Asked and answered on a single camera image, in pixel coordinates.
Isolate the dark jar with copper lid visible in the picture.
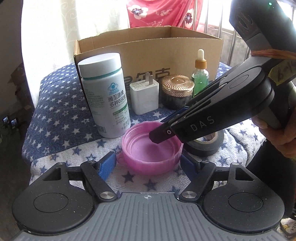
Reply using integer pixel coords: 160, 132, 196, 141
161, 74, 195, 110

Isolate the white supplement bottle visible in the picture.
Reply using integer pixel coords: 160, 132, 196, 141
78, 53, 130, 138

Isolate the green dropper bottle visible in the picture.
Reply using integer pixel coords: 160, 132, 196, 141
191, 49, 209, 97

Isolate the brown cardboard box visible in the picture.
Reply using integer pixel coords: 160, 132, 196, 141
73, 25, 224, 110

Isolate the white USB charger plug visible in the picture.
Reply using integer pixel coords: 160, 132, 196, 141
129, 72, 159, 115

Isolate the black electrical tape roll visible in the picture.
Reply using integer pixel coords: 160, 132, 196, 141
184, 130, 224, 157

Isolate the red floral cloth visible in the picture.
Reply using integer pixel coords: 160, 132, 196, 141
126, 0, 203, 30

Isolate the pink plastic lid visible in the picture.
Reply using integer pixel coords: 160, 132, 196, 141
116, 121, 183, 175

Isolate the person's right hand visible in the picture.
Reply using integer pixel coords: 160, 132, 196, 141
251, 109, 296, 160

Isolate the white patterned curtain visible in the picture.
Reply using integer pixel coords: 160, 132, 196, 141
21, 0, 130, 105

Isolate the blue star-patterned cloth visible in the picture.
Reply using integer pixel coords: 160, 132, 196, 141
22, 64, 265, 195

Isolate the metal window railing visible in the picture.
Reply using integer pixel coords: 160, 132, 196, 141
197, 1, 250, 67

